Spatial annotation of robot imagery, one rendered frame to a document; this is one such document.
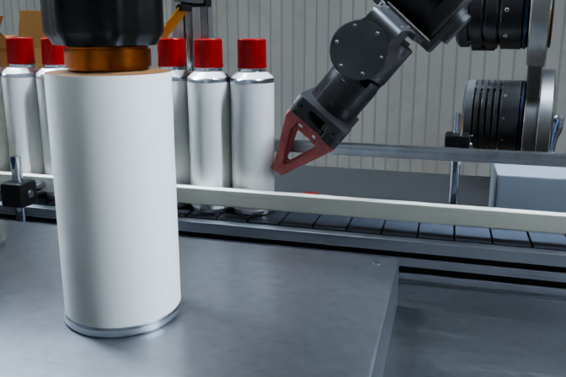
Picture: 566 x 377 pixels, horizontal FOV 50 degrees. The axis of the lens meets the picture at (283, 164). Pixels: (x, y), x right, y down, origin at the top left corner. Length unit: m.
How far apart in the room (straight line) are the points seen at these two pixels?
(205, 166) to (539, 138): 0.95
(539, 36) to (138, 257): 0.76
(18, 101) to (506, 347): 0.62
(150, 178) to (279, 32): 3.14
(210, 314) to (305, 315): 0.07
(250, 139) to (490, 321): 0.32
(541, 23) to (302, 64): 2.56
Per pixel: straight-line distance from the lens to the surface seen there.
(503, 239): 0.68
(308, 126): 0.67
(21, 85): 0.83
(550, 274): 0.67
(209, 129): 0.70
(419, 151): 0.71
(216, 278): 0.55
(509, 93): 1.53
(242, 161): 0.70
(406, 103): 3.35
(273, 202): 0.68
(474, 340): 0.58
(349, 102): 0.66
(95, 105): 0.42
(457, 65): 3.29
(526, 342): 0.59
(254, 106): 0.68
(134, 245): 0.44
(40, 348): 0.47
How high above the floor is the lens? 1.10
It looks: 13 degrees down
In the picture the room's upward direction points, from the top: straight up
